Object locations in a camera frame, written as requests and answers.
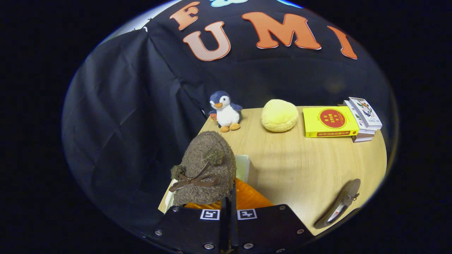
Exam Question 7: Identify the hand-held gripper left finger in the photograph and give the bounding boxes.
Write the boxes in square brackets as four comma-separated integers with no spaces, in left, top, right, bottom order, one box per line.
[147,195,228,254]

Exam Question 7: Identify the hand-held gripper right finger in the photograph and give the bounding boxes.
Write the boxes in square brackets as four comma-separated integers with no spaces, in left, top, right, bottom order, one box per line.
[231,178,315,254]

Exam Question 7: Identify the brown fuzzy bow shoe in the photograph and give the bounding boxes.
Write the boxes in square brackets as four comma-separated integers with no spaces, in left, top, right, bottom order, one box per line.
[169,131,237,207]
[314,179,361,230]

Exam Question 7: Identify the beige fabric storage box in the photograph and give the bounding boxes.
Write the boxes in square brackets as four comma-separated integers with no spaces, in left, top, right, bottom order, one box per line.
[158,155,258,214]

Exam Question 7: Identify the yellow round bun plush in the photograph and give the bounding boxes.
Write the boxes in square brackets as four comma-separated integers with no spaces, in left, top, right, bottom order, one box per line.
[261,99,299,133]

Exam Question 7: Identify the blue white penguin plush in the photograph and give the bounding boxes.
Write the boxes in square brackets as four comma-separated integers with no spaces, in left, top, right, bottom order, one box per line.
[208,91,243,133]

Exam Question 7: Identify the yellow book with red circle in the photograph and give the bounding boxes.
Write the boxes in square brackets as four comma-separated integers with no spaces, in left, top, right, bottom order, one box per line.
[303,105,360,138]

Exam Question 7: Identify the black backdrop cloth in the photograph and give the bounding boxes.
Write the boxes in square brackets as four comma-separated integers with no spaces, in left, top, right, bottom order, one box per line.
[62,0,399,230]

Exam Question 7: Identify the white floral cover book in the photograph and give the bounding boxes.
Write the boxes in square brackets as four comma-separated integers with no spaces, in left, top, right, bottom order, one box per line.
[348,97,383,130]

